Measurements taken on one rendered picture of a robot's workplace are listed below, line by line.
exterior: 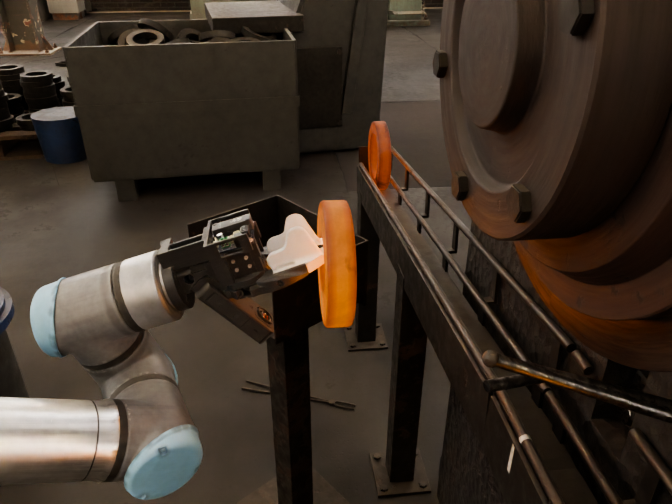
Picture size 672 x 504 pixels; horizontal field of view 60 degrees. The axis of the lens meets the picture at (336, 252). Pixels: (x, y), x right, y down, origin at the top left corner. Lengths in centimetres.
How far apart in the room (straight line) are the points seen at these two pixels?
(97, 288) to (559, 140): 54
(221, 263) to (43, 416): 24
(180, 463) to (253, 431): 95
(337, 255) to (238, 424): 109
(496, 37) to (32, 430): 55
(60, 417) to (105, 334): 12
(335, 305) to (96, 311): 28
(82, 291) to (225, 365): 117
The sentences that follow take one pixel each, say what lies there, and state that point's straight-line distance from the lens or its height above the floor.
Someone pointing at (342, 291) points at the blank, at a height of 83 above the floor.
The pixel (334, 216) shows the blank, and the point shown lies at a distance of 66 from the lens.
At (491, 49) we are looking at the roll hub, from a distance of 43.
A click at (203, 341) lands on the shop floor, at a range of 198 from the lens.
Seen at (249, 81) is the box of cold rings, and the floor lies 56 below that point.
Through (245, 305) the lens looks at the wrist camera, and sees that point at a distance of 74.
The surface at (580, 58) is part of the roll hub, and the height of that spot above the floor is 113.
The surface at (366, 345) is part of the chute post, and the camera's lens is 190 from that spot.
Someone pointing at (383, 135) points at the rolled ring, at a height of 72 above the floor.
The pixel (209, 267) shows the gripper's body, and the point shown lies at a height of 84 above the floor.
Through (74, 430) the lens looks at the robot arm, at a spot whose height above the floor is 74.
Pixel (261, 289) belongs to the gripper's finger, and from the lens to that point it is 68.
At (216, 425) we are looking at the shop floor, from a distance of 168.
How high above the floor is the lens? 119
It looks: 29 degrees down
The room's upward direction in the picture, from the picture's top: straight up
